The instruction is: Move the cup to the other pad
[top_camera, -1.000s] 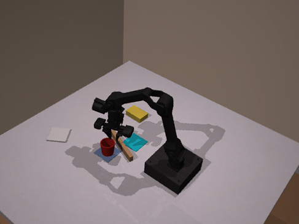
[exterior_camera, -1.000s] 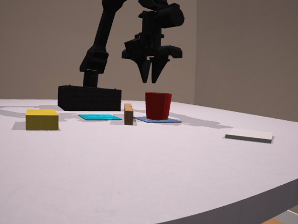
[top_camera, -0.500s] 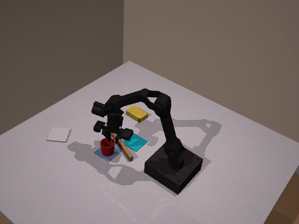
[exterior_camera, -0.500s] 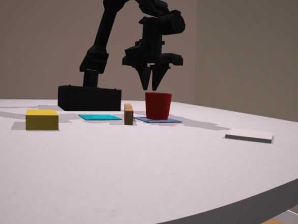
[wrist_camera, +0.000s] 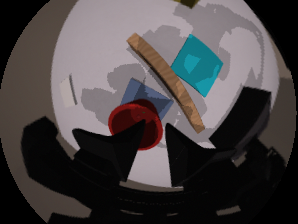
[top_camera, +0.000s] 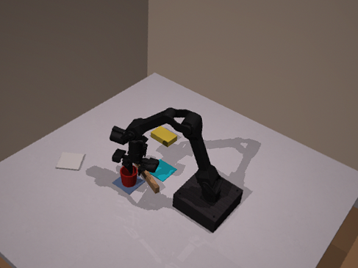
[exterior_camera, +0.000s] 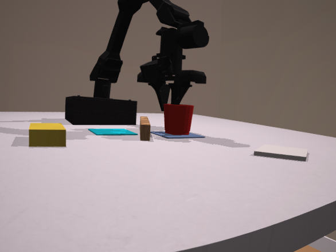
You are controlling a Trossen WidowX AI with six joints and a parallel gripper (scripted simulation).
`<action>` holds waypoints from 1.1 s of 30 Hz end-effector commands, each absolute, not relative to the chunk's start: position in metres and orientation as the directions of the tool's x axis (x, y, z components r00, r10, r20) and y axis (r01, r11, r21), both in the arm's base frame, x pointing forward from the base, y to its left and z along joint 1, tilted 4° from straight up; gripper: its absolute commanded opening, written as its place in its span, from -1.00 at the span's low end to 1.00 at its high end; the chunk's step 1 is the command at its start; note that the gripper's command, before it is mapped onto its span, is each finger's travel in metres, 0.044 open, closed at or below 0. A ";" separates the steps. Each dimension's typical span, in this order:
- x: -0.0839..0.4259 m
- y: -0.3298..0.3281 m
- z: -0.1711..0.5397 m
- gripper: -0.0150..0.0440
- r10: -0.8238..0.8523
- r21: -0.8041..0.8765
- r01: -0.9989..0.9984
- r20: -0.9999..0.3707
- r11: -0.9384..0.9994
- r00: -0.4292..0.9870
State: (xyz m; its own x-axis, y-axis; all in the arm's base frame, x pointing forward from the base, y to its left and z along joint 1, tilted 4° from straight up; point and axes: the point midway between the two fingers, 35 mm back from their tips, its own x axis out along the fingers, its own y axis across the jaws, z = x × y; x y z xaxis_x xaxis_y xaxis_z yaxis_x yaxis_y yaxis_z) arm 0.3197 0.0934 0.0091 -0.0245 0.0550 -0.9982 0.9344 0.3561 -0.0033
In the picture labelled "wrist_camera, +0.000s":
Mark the dark red cup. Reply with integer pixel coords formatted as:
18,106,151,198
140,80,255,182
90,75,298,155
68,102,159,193
108,99,162,151

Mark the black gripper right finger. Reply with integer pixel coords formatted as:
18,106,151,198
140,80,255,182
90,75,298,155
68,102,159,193
165,123,238,188

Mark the tan curved wooden bar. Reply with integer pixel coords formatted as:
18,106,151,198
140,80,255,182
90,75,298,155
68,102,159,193
126,34,205,135

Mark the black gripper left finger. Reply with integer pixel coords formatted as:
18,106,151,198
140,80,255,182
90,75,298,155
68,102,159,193
72,120,146,183

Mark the yellow rectangular block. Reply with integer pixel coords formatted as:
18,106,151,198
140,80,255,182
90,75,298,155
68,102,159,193
176,0,198,10

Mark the white flat rectangular slab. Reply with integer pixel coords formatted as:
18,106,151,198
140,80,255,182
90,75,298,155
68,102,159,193
60,75,77,107

